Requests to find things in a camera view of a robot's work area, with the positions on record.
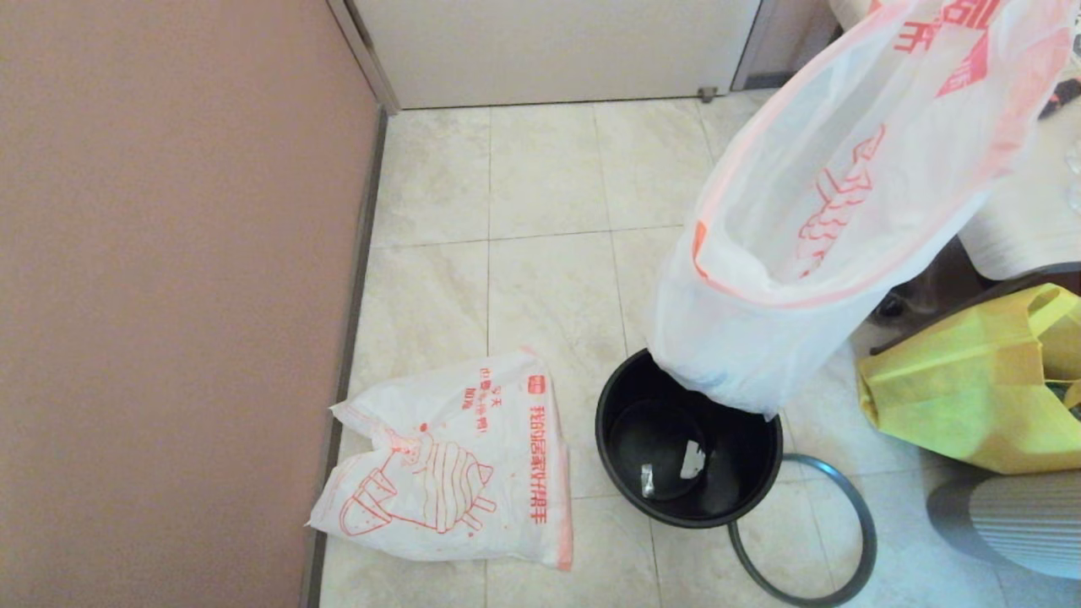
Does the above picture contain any grey door frame post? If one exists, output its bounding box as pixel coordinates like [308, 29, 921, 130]
[325, 0, 402, 117]

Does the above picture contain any grey bin rim ring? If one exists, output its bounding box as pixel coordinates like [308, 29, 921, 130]
[728, 453, 877, 607]

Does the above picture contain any black round trash bin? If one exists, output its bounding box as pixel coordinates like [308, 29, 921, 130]
[595, 346, 785, 529]

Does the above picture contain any yellow non-woven bag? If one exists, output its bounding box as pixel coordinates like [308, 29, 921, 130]
[855, 283, 1081, 475]

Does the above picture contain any black and red marker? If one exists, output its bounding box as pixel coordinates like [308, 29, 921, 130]
[1043, 78, 1081, 119]

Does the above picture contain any beige table with metal legs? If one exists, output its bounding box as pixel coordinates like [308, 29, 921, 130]
[870, 263, 1081, 356]

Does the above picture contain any grey ribbed robot base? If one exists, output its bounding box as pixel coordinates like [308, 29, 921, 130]
[926, 469, 1081, 581]

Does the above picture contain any white door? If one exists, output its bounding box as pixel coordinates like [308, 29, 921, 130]
[350, 0, 765, 111]

